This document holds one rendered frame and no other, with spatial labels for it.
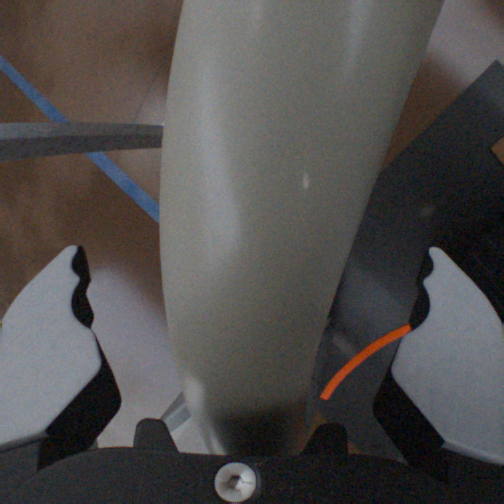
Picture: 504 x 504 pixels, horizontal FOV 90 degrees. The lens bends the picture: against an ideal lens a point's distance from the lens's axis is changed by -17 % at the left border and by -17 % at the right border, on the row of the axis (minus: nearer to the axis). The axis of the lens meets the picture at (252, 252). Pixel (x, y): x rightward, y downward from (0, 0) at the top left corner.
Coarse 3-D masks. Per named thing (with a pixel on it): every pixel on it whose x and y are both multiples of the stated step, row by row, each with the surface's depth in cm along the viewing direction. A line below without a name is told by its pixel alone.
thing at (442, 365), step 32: (448, 288) 8; (416, 320) 8; (448, 320) 7; (480, 320) 7; (416, 352) 6; (448, 352) 6; (480, 352) 6; (384, 384) 6; (416, 384) 5; (448, 384) 5; (480, 384) 5; (384, 416) 6; (416, 416) 5; (448, 416) 5; (480, 416) 5; (416, 448) 5; (448, 448) 4; (480, 448) 4
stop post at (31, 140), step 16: (0, 128) 67; (16, 128) 71; (32, 128) 76; (48, 128) 81; (64, 128) 86; (80, 128) 92; (96, 128) 98; (112, 128) 106; (128, 128) 114; (144, 128) 123; (160, 128) 133; (0, 144) 66; (16, 144) 70; (32, 144) 75; (48, 144) 81; (64, 144) 86; (80, 144) 93; (96, 144) 99; (112, 144) 107; (128, 144) 115; (144, 144) 125; (160, 144) 135; (0, 160) 69
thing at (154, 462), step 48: (144, 432) 5; (336, 432) 5; (48, 480) 3; (96, 480) 4; (144, 480) 4; (192, 480) 4; (240, 480) 4; (288, 480) 4; (336, 480) 4; (384, 480) 4; (432, 480) 3
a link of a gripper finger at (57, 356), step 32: (64, 256) 10; (32, 288) 8; (64, 288) 8; (32, 320) 7; (64, 320) 7; (0, 352) 6; (32, 352) 6; (64, 352) 6; (96, 352) 6; (0, 384) 5; (32, 384) 5; (64, 384) 5; (96, 384) 6; (0, 416) 5; (32, 416) 5; (64, 416) 5; (96, 416) 6; (0, 448) 4; (64, 448) 5
